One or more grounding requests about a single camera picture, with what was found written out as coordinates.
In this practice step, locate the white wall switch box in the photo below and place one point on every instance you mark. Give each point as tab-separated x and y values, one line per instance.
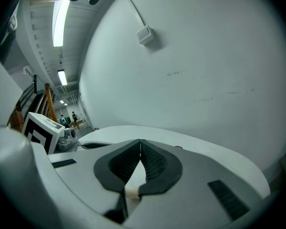
145	34

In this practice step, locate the white kidney-shaped table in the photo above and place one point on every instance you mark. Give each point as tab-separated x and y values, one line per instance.
217	155

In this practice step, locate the long ceiling light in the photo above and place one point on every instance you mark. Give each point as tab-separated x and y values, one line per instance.
60	23

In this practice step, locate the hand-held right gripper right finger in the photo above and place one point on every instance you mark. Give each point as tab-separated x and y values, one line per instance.
193	199

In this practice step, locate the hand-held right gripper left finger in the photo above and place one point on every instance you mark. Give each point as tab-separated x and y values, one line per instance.
85	175

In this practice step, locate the beige makeup sponge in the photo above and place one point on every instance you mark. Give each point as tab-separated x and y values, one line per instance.
132	194

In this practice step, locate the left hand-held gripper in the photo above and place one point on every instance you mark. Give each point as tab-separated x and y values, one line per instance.
43	132

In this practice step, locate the short ceiling light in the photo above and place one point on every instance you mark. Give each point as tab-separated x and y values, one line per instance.
62	77

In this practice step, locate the brown wooden stair railing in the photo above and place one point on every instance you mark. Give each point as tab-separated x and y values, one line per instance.
47	104

